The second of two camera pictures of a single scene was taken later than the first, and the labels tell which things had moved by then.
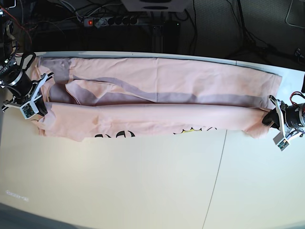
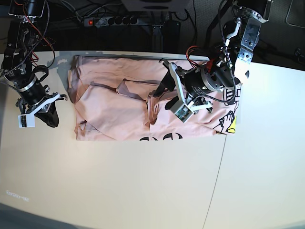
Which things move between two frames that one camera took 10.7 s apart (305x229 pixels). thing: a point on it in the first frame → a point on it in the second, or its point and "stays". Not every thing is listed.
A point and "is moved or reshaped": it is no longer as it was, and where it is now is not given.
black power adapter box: x=172 y=36 stays
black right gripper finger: x=272 y=116 → x=168 y=81
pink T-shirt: x=94 y=98 is moved or reshaped
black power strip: x=100 y=22 stays
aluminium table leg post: x=157 y=38 stays
